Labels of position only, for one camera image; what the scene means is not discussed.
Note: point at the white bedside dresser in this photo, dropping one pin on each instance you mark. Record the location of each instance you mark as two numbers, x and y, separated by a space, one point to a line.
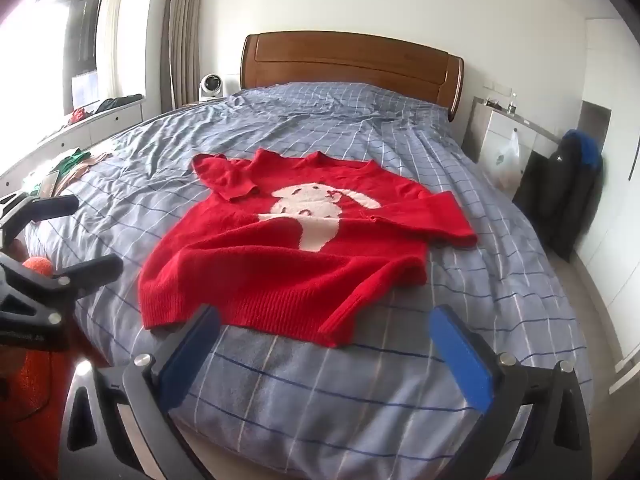
500 125

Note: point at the brown curtain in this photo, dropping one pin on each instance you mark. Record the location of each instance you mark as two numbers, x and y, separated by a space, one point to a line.
182 35

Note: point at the red sweater with white figure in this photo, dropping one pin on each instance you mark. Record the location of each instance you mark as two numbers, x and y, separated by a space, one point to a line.
240 260

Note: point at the person's orange knit clothing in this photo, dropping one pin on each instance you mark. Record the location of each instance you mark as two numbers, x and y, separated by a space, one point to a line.
30 390

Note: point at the green and pink clothes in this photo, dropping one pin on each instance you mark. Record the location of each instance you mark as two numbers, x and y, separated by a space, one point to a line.
82 172

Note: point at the white plastic bag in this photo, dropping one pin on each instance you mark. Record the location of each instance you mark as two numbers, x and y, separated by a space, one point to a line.
507 162

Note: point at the red cloth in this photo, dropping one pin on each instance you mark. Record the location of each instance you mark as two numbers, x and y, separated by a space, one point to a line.
78 116

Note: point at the white wardrobe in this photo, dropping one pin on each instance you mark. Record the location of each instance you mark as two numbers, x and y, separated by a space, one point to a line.
615 185

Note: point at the white wall socket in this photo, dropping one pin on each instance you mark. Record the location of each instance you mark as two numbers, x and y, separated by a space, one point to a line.
498 87

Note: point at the black padded jacket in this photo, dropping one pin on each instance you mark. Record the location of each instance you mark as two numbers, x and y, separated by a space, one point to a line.
565 200

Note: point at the clear bottle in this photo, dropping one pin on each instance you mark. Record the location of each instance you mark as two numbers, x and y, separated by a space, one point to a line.
512 105

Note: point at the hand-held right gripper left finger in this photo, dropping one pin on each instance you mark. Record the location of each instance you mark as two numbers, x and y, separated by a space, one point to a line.
192 355

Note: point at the window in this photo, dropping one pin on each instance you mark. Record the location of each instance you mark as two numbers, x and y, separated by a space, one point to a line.
80 35

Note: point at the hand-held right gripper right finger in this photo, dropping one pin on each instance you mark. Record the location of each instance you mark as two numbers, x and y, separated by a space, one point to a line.
462 360

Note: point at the blue garment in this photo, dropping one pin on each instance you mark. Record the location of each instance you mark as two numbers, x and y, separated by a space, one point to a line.
592 152

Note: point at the white round fan heater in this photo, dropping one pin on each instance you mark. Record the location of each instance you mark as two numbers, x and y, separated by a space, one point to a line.
210 86

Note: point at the white window bench cabinet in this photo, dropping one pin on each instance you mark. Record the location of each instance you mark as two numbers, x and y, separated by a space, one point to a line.
110 120

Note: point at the dark clothes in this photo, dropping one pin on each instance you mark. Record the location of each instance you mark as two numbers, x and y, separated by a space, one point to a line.
117 102

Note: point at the white sheer curtain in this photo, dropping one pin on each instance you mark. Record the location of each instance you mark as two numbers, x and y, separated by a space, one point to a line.
111 45

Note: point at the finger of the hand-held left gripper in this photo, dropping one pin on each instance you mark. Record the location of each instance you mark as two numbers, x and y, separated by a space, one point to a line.
90 269
50 206

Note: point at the wooden headboard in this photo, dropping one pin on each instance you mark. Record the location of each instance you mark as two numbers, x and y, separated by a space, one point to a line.
350 60

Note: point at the bed with grey plaid duvet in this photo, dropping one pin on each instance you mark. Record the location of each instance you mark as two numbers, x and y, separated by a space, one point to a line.
350 400

